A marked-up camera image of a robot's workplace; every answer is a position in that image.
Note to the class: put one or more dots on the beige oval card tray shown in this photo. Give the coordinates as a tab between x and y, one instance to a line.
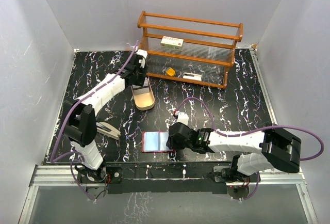
143	97

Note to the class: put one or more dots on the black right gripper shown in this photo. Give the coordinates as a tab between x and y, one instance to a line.
171	143

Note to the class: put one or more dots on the white red medicine box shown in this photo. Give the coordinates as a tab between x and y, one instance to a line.
172	43

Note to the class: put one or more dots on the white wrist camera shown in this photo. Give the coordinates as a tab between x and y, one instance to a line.
141	56
181	117

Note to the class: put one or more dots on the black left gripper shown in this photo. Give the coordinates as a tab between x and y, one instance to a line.
139	81

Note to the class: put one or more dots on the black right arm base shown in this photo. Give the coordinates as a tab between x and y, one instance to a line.
232	180

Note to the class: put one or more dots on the orange yellow small block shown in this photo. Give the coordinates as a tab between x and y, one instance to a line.
170	72

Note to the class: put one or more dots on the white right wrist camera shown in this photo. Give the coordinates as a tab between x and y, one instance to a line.
181	117

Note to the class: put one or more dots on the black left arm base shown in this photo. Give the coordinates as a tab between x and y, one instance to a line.
106	175

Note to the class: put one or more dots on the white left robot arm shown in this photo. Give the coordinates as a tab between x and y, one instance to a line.
80	127

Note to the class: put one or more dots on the beige grey stapler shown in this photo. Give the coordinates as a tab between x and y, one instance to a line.
108	130

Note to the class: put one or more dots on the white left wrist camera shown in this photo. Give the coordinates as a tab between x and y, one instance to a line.
141	56

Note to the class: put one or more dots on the red card holder wallet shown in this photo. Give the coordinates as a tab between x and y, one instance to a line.
155	142

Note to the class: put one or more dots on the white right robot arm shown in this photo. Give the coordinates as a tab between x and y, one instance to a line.
273	147

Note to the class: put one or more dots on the orange wooden shelf rack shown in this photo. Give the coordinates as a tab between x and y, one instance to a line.
208	48

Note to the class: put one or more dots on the white stapler on shelf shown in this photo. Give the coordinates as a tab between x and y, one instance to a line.
192	76

